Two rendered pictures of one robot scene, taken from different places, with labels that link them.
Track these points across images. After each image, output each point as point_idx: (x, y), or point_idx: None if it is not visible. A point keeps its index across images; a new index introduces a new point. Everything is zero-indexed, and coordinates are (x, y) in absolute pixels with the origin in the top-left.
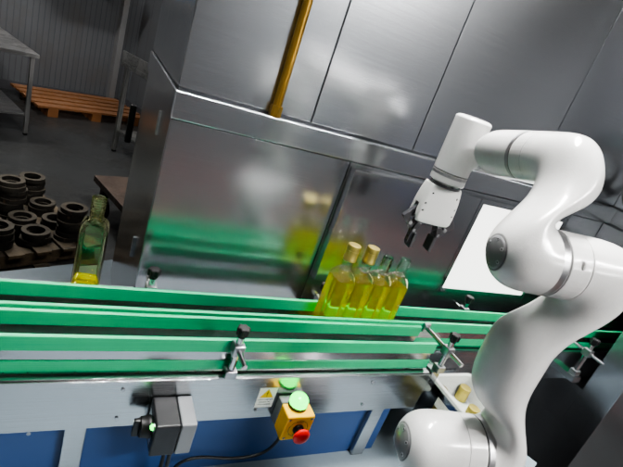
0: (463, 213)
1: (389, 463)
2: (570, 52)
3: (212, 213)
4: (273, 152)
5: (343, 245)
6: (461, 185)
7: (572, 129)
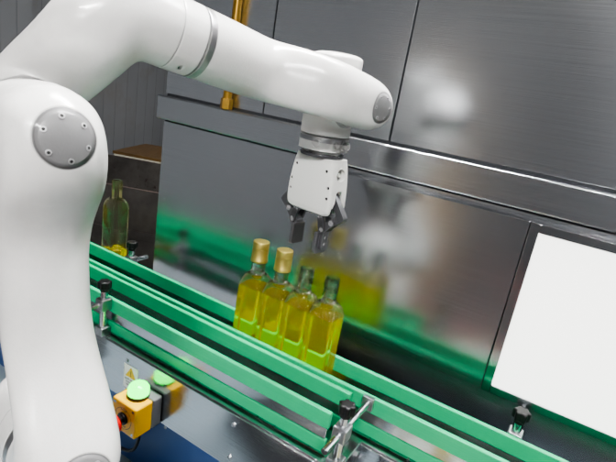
0: (493, 245)
1: None
2: None
3: (195, 207)
4: (234, 147)
5: (308, 262)
6: (315, 146)
7: None
